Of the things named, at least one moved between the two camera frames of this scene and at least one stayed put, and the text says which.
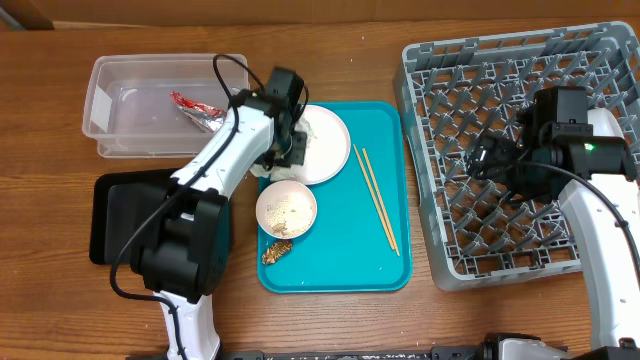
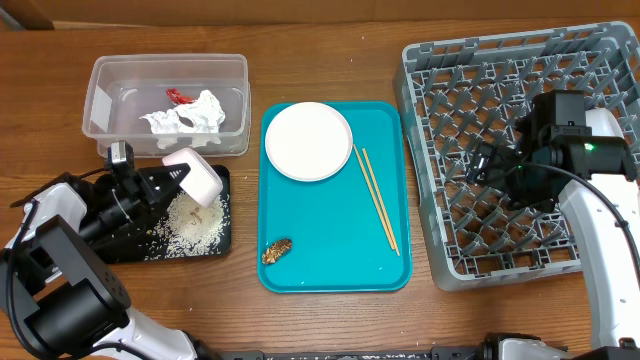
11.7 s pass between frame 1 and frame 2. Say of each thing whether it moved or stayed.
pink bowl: moved
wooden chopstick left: stayed
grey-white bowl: stayed
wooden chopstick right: stayed
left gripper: moved
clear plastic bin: stayed
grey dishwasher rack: stayed
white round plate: stayed
